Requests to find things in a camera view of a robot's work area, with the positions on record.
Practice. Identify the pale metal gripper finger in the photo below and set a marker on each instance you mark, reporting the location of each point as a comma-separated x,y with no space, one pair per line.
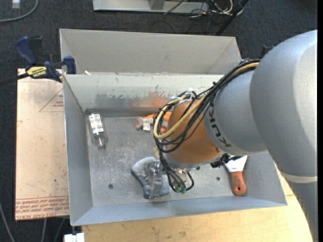
158,188
151,183

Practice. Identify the grey padded cloth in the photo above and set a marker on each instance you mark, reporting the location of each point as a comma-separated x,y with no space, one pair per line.
141,170

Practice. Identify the grey metal bin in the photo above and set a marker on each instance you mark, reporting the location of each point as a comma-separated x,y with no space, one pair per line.
121,160

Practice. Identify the orange and white tool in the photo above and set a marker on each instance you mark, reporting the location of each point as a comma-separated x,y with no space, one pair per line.
143,122

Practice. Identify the brown cardboard board red print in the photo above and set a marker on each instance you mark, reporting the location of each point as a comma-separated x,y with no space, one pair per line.
40,145

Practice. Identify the black cylinder on white bracket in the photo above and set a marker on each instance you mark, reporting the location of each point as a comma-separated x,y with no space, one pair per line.
219,162

